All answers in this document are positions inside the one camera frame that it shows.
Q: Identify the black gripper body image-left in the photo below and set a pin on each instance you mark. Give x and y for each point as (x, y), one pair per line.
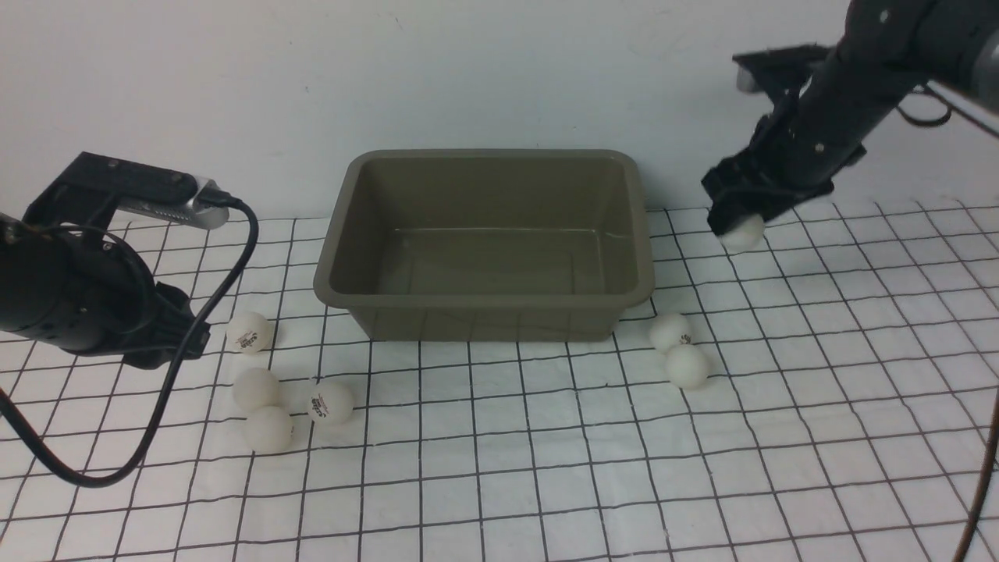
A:
(173, 332)

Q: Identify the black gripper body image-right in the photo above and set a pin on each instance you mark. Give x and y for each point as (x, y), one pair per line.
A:
(778, 170)

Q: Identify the plain white ball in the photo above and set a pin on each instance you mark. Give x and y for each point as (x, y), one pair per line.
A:
(256, 388)
(686, 366)
(745, 236)
(269, 430)

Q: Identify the white ball with red logo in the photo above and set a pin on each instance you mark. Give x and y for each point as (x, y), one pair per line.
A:
(330, 403)

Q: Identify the white black grid tablecloth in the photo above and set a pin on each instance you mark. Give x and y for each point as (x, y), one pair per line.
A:
(853, 372)

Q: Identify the olive green plastic bin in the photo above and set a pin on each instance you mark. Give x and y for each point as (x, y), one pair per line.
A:
(488, 245)

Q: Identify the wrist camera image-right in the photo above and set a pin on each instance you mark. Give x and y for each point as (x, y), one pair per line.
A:
(775, 72)

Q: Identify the black camera cable image-left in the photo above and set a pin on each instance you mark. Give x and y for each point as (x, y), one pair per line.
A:
(56, 466)

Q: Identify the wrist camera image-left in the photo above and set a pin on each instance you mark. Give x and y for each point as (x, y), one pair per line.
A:
(92, 188)

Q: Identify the black cable image-right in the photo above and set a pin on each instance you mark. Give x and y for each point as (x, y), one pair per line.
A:
(982, 486)

